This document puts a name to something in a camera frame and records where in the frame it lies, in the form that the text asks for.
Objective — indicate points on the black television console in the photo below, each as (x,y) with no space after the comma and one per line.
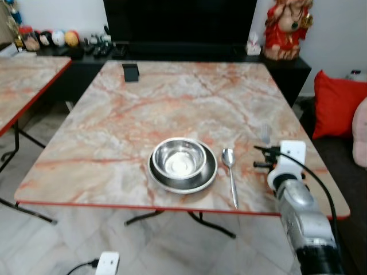
(287,74)

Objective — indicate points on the marble side table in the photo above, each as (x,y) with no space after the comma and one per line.
(23,83)

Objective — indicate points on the steel fork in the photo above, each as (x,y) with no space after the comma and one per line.
(265,133)

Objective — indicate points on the steel plate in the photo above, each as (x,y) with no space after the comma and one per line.
(207,175)

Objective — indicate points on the small white tissue box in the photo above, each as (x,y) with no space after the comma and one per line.
(253,48)

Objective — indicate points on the dark sofa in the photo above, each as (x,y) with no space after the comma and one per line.
(338,166)

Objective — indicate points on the white and blue ball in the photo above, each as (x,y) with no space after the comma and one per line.
(58,38)

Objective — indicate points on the black television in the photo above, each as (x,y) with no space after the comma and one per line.
(178,20)

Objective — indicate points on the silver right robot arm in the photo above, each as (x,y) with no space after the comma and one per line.
(304,223)

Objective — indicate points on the red cushion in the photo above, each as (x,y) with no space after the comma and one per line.
(335,106)

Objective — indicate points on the steel spoon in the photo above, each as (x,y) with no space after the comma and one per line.
(228,156)

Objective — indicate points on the red lidded jar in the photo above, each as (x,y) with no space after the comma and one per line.
(28,39)

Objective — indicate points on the gold trophy figurine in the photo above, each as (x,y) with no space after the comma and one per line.
(8,26)

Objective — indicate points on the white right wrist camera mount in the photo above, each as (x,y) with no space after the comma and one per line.
(292,154)

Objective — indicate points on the black ball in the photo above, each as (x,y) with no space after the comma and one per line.
(45,38)

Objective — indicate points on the small black stand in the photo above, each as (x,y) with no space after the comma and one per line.
(131,73)

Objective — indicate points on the red and gold statue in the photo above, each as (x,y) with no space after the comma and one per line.
(285,31)

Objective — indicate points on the pink cushion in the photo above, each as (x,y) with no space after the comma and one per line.
(361,134)

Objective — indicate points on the steel bowl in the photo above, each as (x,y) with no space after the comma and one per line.
(179,158)

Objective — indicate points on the marble top folding table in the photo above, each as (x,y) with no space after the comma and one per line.
(172,109)

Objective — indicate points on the orange and yellow ball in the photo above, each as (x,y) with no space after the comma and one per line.
(71,38)

